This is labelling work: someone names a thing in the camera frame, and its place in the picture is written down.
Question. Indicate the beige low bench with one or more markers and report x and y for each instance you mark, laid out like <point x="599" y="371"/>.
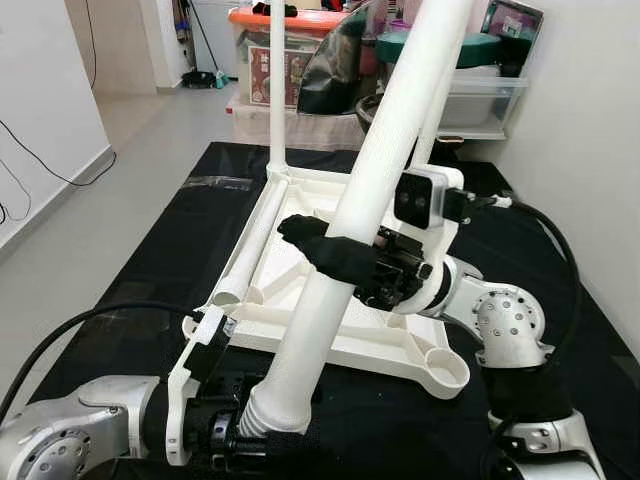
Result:
<point x="300" y="130"/>

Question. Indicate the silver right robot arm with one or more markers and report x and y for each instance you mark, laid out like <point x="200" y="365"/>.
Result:
<point x="510" y="325"/>

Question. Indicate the black bag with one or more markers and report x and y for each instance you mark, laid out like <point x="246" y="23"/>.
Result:
<point x="335" y="70"/>

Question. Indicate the white plastic children table top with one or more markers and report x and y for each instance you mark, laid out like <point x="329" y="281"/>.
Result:
<point x="380" y="345"/>

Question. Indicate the dark photo-print box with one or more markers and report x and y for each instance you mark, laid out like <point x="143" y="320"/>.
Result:
<point x="515" y="25"/>

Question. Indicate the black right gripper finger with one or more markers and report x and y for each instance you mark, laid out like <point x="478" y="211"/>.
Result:
<point x="330" y="255"/>

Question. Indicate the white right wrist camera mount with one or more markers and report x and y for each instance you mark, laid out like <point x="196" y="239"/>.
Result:
<point x="445" y="195"/>

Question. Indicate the beige door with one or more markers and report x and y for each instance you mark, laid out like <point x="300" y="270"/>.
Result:
<point x="110" y="45"/>

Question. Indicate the black wok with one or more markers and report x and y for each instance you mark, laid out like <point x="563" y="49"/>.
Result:
<point x="368" y="112"/>

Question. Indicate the clear plastic storage box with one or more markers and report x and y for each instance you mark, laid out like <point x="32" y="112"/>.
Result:
<point x="485" y="100"/>

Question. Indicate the black tablecloth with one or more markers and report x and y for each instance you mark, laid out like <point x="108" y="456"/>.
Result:
<point x="150" y="260"/>

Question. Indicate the clear tape strip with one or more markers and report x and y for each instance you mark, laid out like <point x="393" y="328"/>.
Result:
<point x="220" y="182"/>

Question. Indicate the orange-lidded clear storage box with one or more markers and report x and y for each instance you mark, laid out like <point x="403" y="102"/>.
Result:
<point x="300" y="70"/>

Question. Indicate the small black pouch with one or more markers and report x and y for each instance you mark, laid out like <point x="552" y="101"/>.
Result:
<point x="275" y="8"/>

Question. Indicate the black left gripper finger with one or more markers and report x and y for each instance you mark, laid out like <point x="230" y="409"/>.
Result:
<point x="290" y="447"/>

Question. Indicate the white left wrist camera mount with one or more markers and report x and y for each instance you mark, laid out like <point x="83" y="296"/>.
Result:
<point x="178" y="400"/>

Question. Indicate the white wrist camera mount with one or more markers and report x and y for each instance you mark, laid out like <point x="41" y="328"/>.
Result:
<point x="445" y="195"/>
<point x="178" y="400"/>

